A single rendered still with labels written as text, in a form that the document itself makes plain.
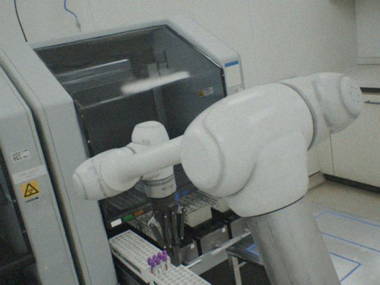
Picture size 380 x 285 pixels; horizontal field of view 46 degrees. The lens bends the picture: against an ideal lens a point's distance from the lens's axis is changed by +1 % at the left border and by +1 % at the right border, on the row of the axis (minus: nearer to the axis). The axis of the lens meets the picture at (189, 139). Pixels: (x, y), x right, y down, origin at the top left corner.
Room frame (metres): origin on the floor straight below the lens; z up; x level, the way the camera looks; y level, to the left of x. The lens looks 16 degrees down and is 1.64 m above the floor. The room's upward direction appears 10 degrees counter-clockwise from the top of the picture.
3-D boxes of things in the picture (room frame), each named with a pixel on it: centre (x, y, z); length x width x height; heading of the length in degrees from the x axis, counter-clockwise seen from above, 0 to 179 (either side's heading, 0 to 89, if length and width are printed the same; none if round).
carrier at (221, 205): (1.70, -0.11, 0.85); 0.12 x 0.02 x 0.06; 121
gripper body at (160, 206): (1.19, 0.10, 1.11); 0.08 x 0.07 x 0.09; 122
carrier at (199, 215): (1.62, 0.02, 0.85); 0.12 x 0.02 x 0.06; 121
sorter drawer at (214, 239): (1.82, 0.14, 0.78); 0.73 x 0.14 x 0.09; 32
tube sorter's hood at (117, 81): (1.78, 0.21, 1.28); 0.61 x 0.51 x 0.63; 122
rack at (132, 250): (1.43, 0.25, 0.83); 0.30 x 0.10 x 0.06; 32
